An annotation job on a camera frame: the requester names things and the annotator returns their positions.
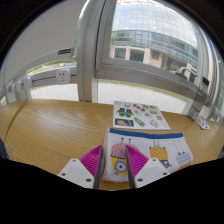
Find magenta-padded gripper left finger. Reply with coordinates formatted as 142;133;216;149
57;144;105;190

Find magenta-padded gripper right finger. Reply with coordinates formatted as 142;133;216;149
124;144;171;190

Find sticker sheet with green mittens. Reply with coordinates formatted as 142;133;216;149
112;100;171;131

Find sticker sheet with red circle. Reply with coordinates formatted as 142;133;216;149
195;115;212;130

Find single white power socket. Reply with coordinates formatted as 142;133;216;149
55;68;72;85

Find white socket cluster on rail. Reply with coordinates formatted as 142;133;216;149
9;75;33;103

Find grey window handle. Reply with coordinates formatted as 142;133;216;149
178;66;198;83

